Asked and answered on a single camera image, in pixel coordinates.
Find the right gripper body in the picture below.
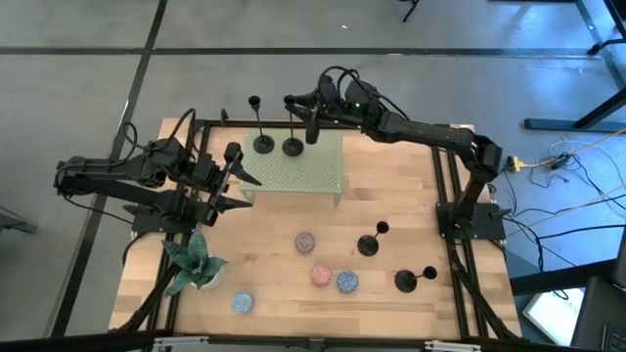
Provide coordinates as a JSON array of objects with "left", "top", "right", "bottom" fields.
[{"left": 315, "top": 85, "right": 357, "bottom": 124}]

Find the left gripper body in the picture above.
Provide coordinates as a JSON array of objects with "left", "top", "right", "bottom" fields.
[{"left": 190, "top": 154, "right": 228, "bottom": 217}]

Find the black metal candlestick holder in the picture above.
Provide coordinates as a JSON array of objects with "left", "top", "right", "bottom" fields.
[
  {"left": 393, "top": 265, "right": 439, "bottom": 294},
  {"left": 247, "top": 95, "right": 276, "bottom": 155},
  {"left": 282, "top": 94, "right": 305, "bottom": 158},
  {"left": 356, "top": 220, "right": 390, "bottom": 258}
]

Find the purple patterned candle tin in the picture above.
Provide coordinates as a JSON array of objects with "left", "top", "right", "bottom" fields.
[{"left": 294, "top": 232, "right": 316, "bottom": 254}]

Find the light blue patterned candle tin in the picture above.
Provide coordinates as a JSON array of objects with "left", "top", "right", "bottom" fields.
[{"left": 231, "top": 290, "right": 255, "bottom": 315}]

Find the pink patterned candle tin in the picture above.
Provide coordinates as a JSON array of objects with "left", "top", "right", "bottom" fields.
[{"left": 310, "top": 264, "right": 333, "bottom": 287}]

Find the dark blue patterned candle tin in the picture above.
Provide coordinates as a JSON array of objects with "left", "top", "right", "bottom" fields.
[{"left": 335, "top": 270, "right": 360, "bottom": 294}]

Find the green perforated riser shelf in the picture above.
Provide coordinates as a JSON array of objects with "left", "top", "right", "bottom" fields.
[{"left": 238, "top": 127, "right": 344, "bottom": 206}]

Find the potted plant in white pot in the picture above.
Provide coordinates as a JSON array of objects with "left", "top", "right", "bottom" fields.
[{"left": 160, "top": 228, "right": 229, "bottom": 298}]

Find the black tripod leg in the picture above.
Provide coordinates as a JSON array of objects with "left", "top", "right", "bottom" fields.
[{"left": 400, "top": 0, "right": 422, "bottom": 23}]

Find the grey chair base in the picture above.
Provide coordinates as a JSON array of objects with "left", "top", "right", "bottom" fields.
[{"left": 0, "top": 207, "right": 38, "bottom": 236}]

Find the black desk foot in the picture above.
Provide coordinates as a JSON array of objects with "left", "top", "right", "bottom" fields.
[
  {"left": 576, "top": 0, "right": 626, "bottom": 56},
  {"left": 523, "top": 87, "right": 626, "bottom": 133},
  {"left": 508, "top": 258, "right": 617, "bottom": 297}
]

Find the white flat box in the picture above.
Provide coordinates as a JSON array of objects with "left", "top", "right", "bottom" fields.
[{"left": 521, "top": 286, "right": 586, "bottom": 346}]

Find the dark laptop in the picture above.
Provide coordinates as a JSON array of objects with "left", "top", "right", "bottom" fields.
[{"left": 569, "top": 276, "right": 626, "bottom": 352}]

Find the black aluminium table frame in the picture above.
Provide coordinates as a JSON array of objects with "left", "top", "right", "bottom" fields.
[{"left": 110, "top": 108, "right": 522, "bottom": 343}]

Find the black camera rig crossbar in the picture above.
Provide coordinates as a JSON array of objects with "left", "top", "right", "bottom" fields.
[{"left": 0, "top": 330, "right": 626, "bottom": 352}]

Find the white floor cable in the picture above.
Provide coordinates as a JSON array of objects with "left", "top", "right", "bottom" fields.
[{"left": 547, "top": 138, "right": 626, "bottom": 162}]

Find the black floor cable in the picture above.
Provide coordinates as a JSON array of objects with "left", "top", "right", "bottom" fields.
[{"left": 488, "top": 165, "right": 626, "bottom": 275}]

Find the yellow extension cable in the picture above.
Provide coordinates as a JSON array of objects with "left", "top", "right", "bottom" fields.
[{"left": 517, "top": 127, "right": 626, "bottom": 170}]

